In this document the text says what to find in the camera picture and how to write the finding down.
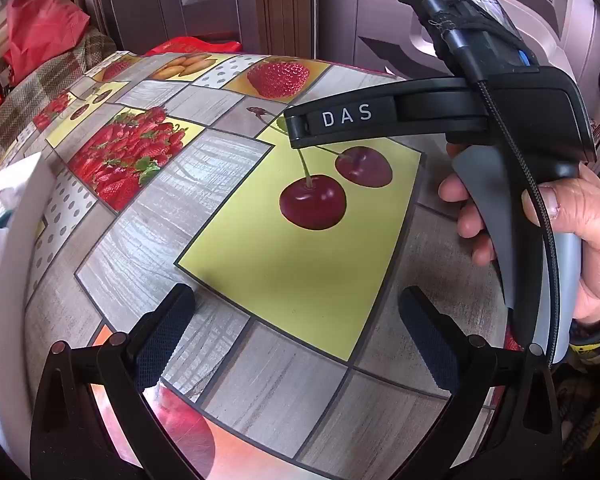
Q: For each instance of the dark panelled door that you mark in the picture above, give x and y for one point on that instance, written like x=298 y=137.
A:
x=205 y=0

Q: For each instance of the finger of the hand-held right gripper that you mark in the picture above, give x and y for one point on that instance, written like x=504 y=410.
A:
x=420 y=107

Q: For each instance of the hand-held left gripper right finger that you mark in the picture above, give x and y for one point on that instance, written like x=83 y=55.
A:
x=430 y=342

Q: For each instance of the white cardboard tray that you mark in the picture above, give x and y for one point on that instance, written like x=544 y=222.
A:
x=25 y=240

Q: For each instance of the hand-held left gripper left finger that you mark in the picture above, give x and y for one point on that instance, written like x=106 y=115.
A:
x=165 y=332

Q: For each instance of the red non-woven bag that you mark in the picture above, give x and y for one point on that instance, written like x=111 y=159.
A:
x=40 y=25

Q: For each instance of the glossy red gift bag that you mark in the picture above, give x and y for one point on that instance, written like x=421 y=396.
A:
x=180 y=45

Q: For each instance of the pinkish metal door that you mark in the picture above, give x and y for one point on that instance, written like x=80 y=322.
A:
x=380 y=25

